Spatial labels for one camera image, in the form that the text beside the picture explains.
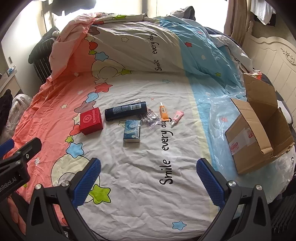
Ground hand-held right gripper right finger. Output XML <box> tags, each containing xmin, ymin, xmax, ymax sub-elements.
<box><xmin>196</xmin><ymin>158</ymin><xmax>272</xmax><ymax>241</ymax></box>

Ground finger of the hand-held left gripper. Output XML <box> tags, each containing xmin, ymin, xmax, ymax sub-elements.
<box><xmin>0</xmin><ymin>138</ymin><xmax>15</xmax><ymax>159</ymax></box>
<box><xmin>0</xmin><ymin>138</ymin><xmax>42</xmax><ymax>168</ymax></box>

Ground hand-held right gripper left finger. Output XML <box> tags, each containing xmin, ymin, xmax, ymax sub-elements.
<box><xmin>25</xmin><ymin>158</ymin><xmax>102</xmax><ymax>241</ymax></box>

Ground red square box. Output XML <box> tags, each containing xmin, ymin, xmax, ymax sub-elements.
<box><xmin>80</xmin><ymin>107</ymin><xmax>103</xmax><ymax>135</ymax></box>

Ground brown cardboard box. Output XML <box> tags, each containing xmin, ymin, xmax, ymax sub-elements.
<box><xmin>225</xmin><ymin>73</ymin><xmax>295</xmax><ymax>175</ymax></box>

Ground blue swirl print tissue pack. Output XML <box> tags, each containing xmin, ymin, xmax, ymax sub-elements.
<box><xmin>123</xmin><ymin>120</ymin><xmax>142</xmax><ymax>142</ymax></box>

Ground dark blue spray can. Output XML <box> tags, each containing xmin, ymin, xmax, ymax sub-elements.
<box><xmin>105</xmin><ymin>101</ymin><xmax>147</xmax><ymax>121</ymax></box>

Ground bag of wooden chopsticks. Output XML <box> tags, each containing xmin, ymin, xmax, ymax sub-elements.
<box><xmin>119</xmin><ymin>100</ymin><xmax>162</xmax><ymax>130</ymax></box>

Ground crumpled clear plastic bag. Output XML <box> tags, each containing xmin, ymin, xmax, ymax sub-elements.
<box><xmin>10</xmin><ymin>93</ymin><xmax>33</xmax><ymax>117</ymax></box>

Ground star print bedsheet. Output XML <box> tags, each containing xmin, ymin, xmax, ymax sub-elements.
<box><xmin>6</xmin><ymin>62</ymin><xmax>296</xmax><ymax>241</ymax></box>

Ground white cabinet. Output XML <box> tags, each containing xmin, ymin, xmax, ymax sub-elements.
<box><xmin>0</xmin><ymin>66</ymin><xmax>22</xmax><ymax>98</ymax></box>

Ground pink tube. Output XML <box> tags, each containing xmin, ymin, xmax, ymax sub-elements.
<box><xmin>171</xmin><ymin>110</ymin><xmax>184</xmax><ymax>127</ymax></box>

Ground black slatted rack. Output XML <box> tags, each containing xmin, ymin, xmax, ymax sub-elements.
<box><xmin>270</xmin><ymin>192</ymin><xmax>296</xmax><ymax>232</ymax></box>

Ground orange glue tube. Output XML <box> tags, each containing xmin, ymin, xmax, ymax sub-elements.
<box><xmin>159</xmin><ymin>102</ymin><xmax>170</xmax><ymax>122</ymax></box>

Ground black striped cloth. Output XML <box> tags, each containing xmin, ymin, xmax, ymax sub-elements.
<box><xmin>28</xmin><ymin>26</ymin><xmax>61</xmax><ymax>64</ymax></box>

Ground cream carved headboard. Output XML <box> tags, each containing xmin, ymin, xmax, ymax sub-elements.
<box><xmin>243</xmin><ymin>21</ymin><xmax>296</xmax><ymax>121</ymax></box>

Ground hanging dark cloth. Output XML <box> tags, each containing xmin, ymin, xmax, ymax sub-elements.
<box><xmin>44</xmin><ymin>0</ymin><xmax>88</xmax><ymax>15</ymax></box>

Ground dark blue blanket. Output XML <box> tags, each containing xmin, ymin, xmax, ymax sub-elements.
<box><xmin>203</xmin><ymin>26</ymin><xmax>234</xmax><ymax>42</ymax></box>

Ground star print duvet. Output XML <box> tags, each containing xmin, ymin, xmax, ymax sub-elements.
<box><xmin>50</xmin><ymin>13</ymin><xmax>253</xmax><ymax>80</ymax></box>

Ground beige curtain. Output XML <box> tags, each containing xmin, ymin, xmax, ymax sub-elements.
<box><xmin>223</xmin><ymin>0</ymin><xmax>257</xmax><ymax>47</ymax></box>

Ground grey pillow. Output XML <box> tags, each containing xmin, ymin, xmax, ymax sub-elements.
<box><xmin>171</xmin><ymin>6</ymin><xmax>197</xmax><ymax>22</ymax></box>

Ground hanging white clothes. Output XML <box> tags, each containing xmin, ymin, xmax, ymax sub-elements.
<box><xmin>248</xmin><ymin>0</ymin><xmax>278</xmax><ymax>26</ymax></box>

